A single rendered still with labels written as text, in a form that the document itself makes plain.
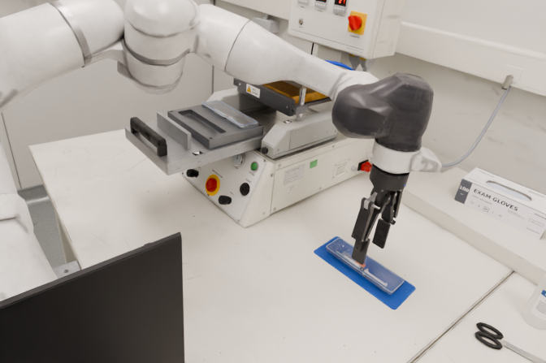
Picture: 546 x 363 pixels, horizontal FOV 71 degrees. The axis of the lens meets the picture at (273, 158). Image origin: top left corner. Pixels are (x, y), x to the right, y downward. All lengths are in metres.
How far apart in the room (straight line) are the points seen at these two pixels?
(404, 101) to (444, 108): 0.76
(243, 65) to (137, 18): 0.19
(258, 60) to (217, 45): 0.08
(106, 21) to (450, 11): 1.08
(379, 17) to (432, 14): 0.40
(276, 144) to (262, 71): 0.28
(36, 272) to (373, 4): 0.94
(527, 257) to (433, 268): 0.23
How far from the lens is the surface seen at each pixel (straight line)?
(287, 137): 0.97
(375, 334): 0.86
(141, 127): 0.94
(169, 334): 0.60
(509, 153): 1.41
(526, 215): 1.22
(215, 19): 0.74
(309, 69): 0.82
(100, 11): 0.74
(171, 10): 0.66
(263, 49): 0.72
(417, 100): 0.73
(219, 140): 0.92
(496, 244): 1.15
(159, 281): 0.51
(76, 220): 1.10
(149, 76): 0.74
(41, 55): 0.70
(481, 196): 1.23
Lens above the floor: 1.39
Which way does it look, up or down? 28 degrees down
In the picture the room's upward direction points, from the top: 6 degrees clockwise
